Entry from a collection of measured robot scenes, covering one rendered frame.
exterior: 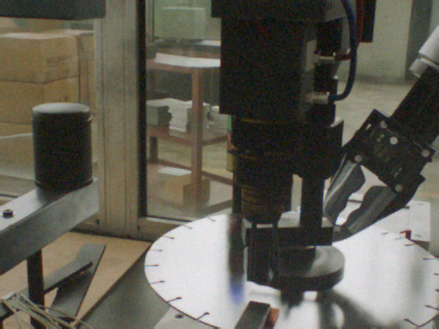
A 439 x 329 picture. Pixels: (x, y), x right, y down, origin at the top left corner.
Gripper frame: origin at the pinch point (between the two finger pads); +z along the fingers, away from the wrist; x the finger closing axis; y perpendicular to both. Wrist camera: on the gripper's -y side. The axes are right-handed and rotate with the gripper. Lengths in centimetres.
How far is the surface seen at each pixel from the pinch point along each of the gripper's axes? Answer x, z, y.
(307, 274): 1.0, 3.9, 5.7
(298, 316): 2.9, 5.5, 12.5
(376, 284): 7.0, 0.9, 2.9
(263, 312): 0.5, 4.9, 18.7
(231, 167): -18.9, 6.6, -22.0
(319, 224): -0.8, -2.1, 10.1
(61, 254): -38, 42, -30
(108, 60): -54, 8, -37
